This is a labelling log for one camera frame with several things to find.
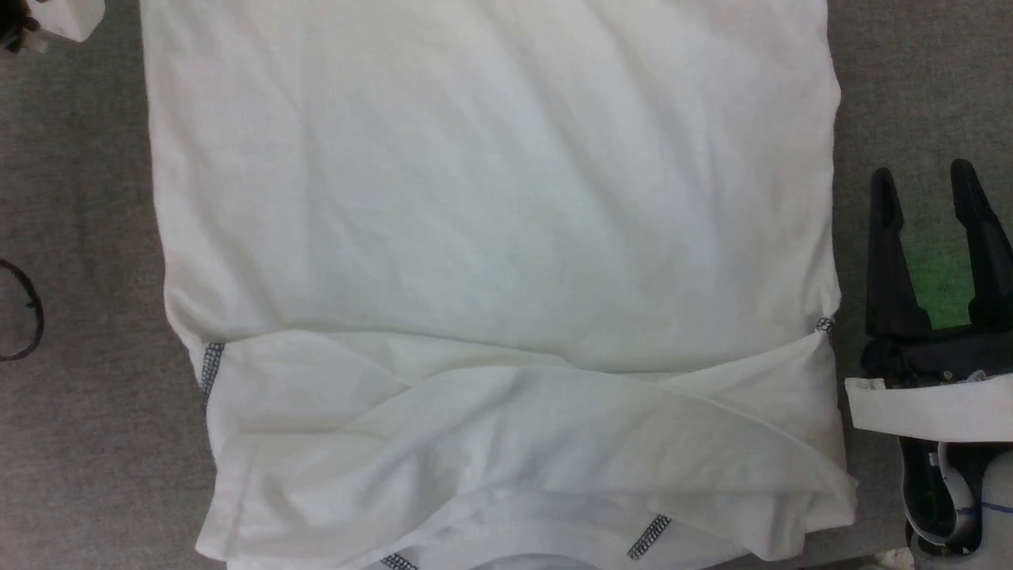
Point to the white T-shirt with grey stitching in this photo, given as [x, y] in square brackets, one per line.
[491, 237]

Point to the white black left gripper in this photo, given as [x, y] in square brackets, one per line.
[75, 17]

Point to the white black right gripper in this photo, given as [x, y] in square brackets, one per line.
[934, 396]

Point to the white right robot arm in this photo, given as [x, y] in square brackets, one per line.
[973, 507]

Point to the grey fabric sofa surface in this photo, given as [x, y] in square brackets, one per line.
[79, 443]

